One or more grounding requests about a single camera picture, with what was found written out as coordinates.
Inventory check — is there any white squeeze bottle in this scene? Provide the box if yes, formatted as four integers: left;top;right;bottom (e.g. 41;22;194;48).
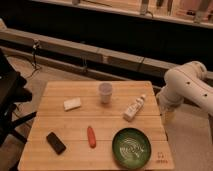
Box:
123;94;146;122

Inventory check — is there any wooden folding table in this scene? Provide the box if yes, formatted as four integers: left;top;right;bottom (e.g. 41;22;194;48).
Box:
18;81;174;171

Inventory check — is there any white ceramic cup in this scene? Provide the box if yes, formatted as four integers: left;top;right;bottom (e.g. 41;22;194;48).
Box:
99;82;112;104

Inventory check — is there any black chair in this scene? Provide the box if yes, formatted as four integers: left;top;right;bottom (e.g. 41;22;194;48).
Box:
0;49;36;147

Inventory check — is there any orange carrot toy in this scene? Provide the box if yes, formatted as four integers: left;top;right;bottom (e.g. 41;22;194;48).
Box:
87;126;96;148

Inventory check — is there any black rectangular block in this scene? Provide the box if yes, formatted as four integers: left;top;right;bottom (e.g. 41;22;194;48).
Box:
46;132;66;155

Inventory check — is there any green ceramic bowl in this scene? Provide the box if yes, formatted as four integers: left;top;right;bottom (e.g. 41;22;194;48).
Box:
112;128;152;170

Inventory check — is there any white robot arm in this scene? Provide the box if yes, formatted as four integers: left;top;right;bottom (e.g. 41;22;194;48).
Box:
156;61;213;124

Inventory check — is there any black tripod stand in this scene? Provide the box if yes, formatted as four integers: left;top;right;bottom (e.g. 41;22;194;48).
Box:
26;40;42;79

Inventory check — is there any white sponge block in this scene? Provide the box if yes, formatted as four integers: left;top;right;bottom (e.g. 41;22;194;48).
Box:
64;98;81;111

